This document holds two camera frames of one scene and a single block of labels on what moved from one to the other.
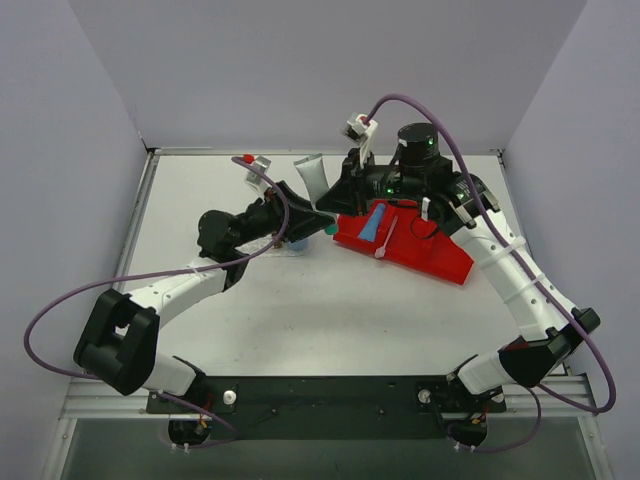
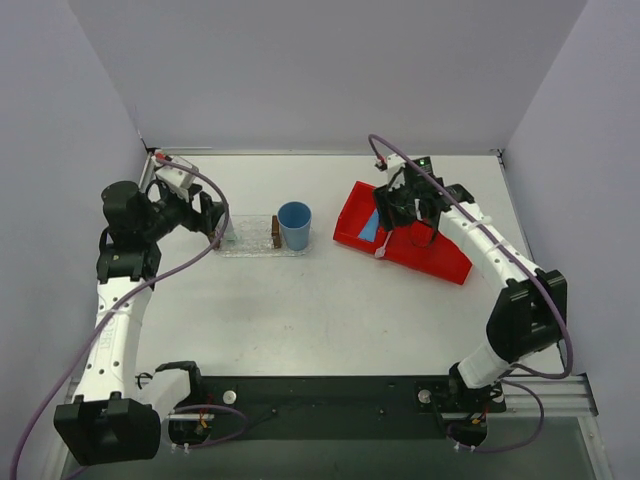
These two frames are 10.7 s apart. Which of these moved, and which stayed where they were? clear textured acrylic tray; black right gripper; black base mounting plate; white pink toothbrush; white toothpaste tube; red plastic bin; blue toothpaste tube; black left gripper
Moved: black left gripper; black right gripper; white toothpaste tube
Stayed: clear textured acrylic tray; blue toothpaste tube; red plastic bin; white pink toothbrush; black base mounting plate
